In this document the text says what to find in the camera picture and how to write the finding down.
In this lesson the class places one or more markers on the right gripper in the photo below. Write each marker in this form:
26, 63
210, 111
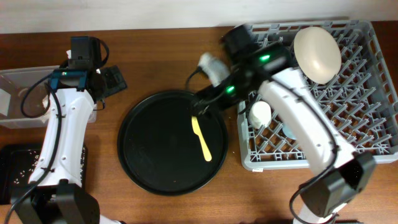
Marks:
203, 101

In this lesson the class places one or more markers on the light blue cup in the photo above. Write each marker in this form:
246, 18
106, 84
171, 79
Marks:
288, 132

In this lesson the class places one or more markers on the white tissue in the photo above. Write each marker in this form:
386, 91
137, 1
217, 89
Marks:
46, 102

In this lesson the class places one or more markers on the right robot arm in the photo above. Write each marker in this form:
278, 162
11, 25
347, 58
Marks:
277, 75

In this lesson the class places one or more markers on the clear plastic bin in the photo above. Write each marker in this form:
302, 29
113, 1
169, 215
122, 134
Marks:
18, 93

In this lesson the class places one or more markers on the cream cup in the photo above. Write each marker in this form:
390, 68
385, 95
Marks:
260, 115

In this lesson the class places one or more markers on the round black tray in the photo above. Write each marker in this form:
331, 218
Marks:
159, 151

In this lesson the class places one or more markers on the black rectangular bin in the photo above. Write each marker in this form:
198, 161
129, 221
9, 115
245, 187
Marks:
64, 197

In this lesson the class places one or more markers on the large beige plate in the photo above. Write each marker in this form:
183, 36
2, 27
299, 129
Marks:
317, 54

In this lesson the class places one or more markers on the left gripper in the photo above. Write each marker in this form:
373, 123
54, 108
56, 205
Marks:
115, 78

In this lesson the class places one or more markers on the spilled rice grains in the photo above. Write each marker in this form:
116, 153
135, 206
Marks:
29, 158

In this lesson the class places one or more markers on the yellow plastic knife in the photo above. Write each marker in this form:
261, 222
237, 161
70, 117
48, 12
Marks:
197, 130

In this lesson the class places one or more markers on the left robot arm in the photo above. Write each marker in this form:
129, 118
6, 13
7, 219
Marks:
61, 153

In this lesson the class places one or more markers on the white label on bin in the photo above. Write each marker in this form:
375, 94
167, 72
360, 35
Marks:
5, 98

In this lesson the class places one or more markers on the grey dishwasher rack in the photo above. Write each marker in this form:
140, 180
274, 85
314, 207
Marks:
360, 100

